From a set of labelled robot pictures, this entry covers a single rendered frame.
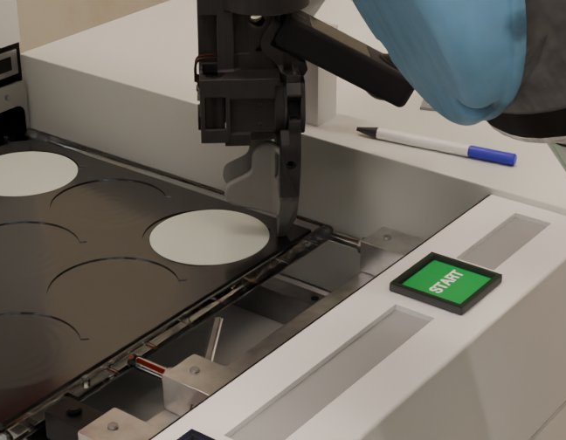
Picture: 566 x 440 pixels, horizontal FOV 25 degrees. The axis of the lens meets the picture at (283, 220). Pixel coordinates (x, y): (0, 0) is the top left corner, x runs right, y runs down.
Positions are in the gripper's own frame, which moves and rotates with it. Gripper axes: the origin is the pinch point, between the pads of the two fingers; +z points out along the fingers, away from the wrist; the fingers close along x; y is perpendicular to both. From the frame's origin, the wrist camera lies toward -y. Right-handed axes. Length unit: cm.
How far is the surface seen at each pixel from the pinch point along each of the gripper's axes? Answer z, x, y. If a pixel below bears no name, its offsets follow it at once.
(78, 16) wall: 46, -205, 35
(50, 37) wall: 52, -209, 43
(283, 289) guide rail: 6.3, 0.6, 0.6
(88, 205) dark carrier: 1.4, -6.9, 17.1
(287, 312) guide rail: 7.8, 1.7, 0.3
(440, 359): -4.7, 29.1, -7.0
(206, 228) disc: 1.2, -1.5, 6.9
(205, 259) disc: 1.2, 4.1, 7.1
